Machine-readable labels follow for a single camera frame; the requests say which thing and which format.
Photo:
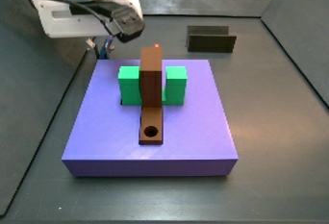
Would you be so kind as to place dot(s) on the blue peg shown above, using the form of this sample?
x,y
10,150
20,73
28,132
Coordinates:
x,y
107,48

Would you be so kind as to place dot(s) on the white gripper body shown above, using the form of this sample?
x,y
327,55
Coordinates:
x,y
61,24

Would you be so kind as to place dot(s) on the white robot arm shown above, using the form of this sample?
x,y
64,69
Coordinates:
x,y
91,18

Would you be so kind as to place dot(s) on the brown L-shaped bracket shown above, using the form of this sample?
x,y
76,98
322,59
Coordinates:
x,y
151,120

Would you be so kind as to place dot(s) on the green U-shaped block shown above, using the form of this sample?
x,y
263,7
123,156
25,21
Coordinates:
x,y
172,92

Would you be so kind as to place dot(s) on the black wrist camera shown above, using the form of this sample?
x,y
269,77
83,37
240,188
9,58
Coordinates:
x,y
119,19

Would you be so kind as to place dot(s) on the purple base block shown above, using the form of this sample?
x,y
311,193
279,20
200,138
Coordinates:
x,y
111,145

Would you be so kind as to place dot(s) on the black angle fixture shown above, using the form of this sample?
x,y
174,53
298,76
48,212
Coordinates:
x,y
210,39

